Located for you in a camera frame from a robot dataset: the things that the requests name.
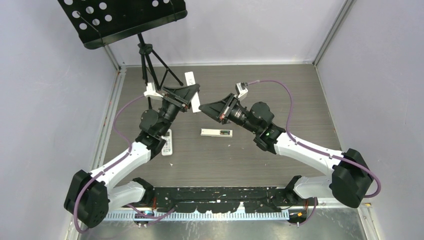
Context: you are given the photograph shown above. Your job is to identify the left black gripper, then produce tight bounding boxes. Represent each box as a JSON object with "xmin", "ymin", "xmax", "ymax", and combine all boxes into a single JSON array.
[{"xmin": 158, "ymin": 84, "xmax": 199, "ymax": 136}]

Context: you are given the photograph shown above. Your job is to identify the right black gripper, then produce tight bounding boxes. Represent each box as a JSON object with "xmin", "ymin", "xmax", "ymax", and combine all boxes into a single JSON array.
[{"xmin": 199, "ymin": 93, "xmax": 260, "ymax": 134}]

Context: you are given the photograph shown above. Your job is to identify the white remote battery cover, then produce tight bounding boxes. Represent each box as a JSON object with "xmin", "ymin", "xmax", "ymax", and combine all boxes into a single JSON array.
[{"xmin": 184, "ymin": 71, "xmax": 201, "ymax": 113}]

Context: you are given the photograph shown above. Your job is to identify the long white remote control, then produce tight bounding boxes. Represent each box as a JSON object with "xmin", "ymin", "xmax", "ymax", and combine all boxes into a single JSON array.
[{"xmin": 200, "ymin": 128, "xmax": 233, "ymax": 138}]

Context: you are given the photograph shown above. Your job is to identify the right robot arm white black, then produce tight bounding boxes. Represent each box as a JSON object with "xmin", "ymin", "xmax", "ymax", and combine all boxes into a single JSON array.
[{"xmin": 199, "ymin": 93, "xmax": 375, "ymax": 208}]

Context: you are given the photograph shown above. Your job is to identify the white air conditioner remote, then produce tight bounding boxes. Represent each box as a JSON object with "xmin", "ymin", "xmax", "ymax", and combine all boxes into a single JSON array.
[{"xmin": 161, "ymin": 129, "xmax": 173, "ymax": 157}]

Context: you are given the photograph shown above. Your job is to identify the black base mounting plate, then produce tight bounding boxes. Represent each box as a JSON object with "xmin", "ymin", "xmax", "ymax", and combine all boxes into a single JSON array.
[{"xmin": 131, "ymin": 186, "xmax": 315, "ymax": 214}]

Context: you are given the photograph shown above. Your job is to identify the black music stand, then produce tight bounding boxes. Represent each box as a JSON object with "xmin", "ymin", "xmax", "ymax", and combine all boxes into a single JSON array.
[{"xmin": 57, "ymin": 0, "xmax": 188, "ymax": 92}]

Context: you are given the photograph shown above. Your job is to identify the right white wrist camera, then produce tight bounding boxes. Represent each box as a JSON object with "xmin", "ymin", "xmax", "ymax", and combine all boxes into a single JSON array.
[{"xmin": 235, "ymin": 82, "xmax": 249, "ymax": 101}]

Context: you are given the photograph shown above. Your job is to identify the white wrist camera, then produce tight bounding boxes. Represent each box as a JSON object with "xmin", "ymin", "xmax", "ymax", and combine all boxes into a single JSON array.
[
  {"xmin": 143, "ymin": 82, "xmax": 163, "ymax": 101},
  {"xmin": 235, "ymin": 82, "xmax": 249, "ymax": 101}
]

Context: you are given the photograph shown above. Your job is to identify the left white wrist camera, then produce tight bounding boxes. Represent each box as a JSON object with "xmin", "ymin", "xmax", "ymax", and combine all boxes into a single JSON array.
[{"xmin": 143, "ymin": 82, "xmax": 163, "ymax": 101}]

